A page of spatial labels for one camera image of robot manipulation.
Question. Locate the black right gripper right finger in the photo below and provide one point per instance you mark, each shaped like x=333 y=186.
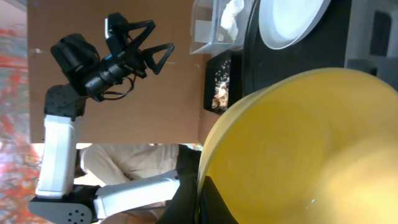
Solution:
x=212 y=209

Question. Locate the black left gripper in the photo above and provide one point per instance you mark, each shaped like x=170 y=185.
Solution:
x=118 y=65

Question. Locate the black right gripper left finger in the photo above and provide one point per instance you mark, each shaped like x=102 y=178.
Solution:
x=182 y=207

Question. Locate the white tissue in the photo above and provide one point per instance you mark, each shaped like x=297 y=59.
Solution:
x=229 y=28

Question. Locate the yellow bowl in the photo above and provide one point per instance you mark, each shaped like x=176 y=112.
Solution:
x=318 y=147

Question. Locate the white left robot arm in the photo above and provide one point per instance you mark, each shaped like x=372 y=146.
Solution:
x=57 y=198

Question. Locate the black rectangular waste tray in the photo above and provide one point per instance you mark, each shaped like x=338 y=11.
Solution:
x=235 y=83

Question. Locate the grey plastic dishwasher rack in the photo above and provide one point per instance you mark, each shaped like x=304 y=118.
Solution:
x=372 y=39

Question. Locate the clear plastic bin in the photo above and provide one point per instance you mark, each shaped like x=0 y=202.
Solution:
x=205 y=26

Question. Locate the food scraps pile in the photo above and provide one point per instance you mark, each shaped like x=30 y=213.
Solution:
x=221 y=93

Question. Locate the person in beige clothes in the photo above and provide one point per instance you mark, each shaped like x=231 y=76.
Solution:
x=113 y=164

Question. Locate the light grey plate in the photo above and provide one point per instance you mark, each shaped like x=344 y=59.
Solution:
x=283 y=23

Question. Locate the round black tray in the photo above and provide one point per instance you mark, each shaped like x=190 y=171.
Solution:
x=324 y=47

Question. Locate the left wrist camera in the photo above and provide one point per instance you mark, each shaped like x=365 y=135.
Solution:
x=114 y=25

